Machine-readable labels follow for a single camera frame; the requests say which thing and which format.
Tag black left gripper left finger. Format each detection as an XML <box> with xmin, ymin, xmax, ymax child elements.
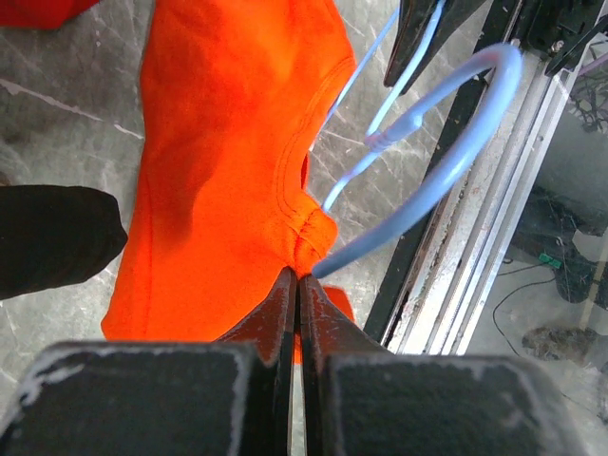
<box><xmin>1</xmin><ymin>269</ymin><xmax>296</xmax><ymax>455</ymax></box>

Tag red t shirt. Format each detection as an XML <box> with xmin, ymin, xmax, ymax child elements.
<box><xmin>0</xmin><ymin>0</ymin><xmax>99</xmax><ymax>30</ymax></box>

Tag tangled cables under table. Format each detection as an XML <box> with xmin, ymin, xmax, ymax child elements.
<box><xmin>491</xmin><ymin>47</ymin><xmax>608</xmax><ymax>362</ymax></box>

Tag orange t shirt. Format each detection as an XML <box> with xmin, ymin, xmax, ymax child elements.
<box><xmin>101</xmin><ymin>1</ymin><xmax>355</xmax><ymax>342</ymax></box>

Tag light blue wire hanger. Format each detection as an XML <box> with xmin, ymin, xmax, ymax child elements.
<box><xmin>313</xmin><ymin>1</ymin><xmax>523</xmax><ymax>278</ymax></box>

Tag aluminium rail frame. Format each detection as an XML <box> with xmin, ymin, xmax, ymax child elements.
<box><xmin>364</xmin><ymin>1</ymin><xmax>607</xmax><ymax>354</ymax></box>

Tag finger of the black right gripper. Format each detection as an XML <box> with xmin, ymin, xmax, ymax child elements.
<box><xmin>383</xmin><ymin>0</ymin><xmax>490</xmax><ymax>87</ymax></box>

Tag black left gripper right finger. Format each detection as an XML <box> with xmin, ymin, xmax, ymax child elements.
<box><xmin>298</xmin><ymin>275</ymin><xmax>607</xmax><ymax>455</ymax></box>

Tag black t shirt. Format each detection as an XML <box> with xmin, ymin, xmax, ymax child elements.
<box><xmin>1</xmin><ymin>185</ymin><xmax>127</xmax><ymax>299</ymax></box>

